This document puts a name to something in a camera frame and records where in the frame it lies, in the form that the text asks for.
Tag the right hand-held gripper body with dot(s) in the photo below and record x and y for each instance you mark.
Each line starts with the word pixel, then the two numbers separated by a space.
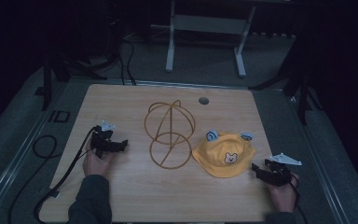
pixel 279 175

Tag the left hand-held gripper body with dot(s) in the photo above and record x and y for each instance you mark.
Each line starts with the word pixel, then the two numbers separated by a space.
pixel 99 143

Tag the yellow bear hat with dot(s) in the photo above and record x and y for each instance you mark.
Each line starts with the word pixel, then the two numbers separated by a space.
pixel 220 155

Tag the person's right hand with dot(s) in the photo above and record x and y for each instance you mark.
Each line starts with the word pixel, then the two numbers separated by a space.
pixel 282 197

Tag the person's left hand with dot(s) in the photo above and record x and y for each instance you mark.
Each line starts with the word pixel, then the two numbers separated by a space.
pixel 95 166

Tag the black metal stand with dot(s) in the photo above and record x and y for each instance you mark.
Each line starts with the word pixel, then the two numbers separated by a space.
pixel 51 73
pixel 303 93

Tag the white table frame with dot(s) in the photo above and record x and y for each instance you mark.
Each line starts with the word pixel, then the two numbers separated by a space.
pixel 209 24

